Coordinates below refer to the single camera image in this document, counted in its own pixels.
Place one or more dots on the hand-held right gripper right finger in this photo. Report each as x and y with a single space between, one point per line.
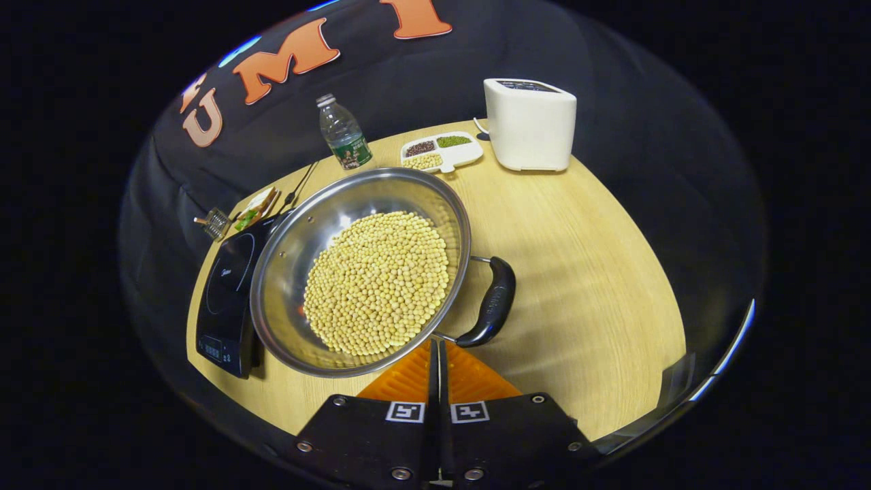
510 435

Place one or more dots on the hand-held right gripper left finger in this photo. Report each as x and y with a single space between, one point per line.
374 435

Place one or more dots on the pile of soybeans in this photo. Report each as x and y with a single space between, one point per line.
378 286

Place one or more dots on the black induction cooktop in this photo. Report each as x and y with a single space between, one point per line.
228 299

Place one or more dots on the sandwich on small plate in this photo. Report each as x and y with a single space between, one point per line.
255 207

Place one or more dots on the small portion of yellow soybeans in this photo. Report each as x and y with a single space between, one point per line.
422 162

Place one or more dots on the white divided plate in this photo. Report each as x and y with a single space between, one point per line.
463 155

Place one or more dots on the portion of dark red beans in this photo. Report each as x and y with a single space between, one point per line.
420 148

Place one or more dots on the portion of green mung beans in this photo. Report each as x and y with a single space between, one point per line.
453 141

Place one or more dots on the clear plastic water bottle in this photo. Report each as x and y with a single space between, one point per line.
343 136

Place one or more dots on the white toaster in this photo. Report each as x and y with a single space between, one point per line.
531 129

